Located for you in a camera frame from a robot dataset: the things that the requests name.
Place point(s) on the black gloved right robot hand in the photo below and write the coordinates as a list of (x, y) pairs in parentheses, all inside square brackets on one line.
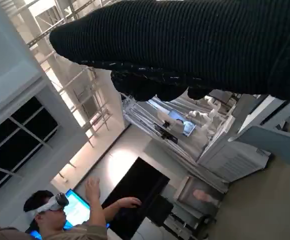
[(185, 37)]

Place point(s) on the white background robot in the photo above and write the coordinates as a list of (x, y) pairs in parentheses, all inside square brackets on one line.
[(210, 113)]

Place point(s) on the small blue-lit background screen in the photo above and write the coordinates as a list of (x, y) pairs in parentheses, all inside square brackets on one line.
[(185, 126)]

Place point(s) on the white vented cabinet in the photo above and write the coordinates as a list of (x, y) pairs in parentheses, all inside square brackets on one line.
[(235, 160)]

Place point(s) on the grey office chair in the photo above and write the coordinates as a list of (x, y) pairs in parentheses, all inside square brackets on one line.
[(280, 142)]

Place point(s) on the black monitor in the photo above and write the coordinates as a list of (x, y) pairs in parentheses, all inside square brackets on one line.
[(137, 190)]

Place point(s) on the black computer box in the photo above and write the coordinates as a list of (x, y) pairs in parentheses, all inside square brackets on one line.
[(160, 210)]

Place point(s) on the dark window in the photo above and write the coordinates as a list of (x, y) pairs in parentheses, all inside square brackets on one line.
[(22, 140)]

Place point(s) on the blue-lit monitor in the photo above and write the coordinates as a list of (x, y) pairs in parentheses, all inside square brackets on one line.
[(77, 207)]

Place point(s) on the white VR headset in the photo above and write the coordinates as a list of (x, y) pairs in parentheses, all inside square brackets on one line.
[(52, 203)]

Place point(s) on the person with headset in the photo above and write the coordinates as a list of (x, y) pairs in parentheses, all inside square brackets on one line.
[(85, 230)]

